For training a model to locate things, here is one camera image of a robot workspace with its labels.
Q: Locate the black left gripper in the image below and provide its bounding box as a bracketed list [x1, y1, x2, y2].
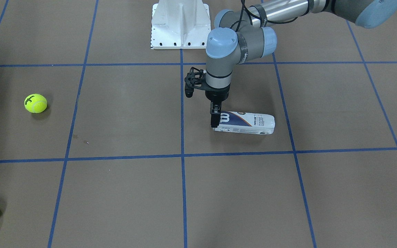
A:
[205, 86, 230, 128]

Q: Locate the white blue tennis ball can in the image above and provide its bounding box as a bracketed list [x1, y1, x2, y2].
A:
[213, 111, 275, 135]

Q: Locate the tennis ball with black logo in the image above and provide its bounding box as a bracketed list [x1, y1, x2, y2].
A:
[24, 94, 48, 113]

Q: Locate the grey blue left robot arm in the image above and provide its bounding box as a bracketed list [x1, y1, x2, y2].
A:
[197, 0, 397, 128]

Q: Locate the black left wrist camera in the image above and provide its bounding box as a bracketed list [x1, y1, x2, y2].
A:
[184, 66, 207, 98]

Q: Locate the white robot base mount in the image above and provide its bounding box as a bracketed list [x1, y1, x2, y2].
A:
[150, 0, 211, 49]

